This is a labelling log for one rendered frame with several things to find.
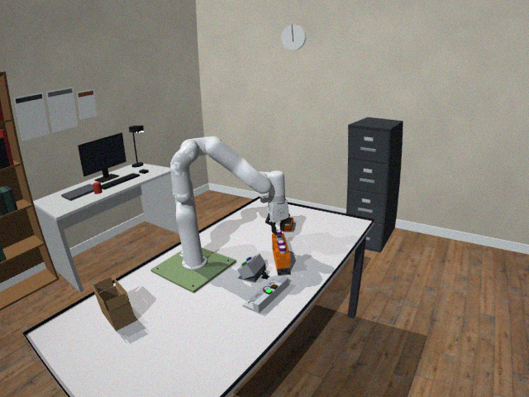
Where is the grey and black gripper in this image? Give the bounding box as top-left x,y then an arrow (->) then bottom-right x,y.
265,199 -> 290,234

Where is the small brown cardboard box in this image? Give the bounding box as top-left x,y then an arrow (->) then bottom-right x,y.
93,277 -> 136,331

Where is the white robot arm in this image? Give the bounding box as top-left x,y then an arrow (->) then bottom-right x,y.
170,136 -> 285,270

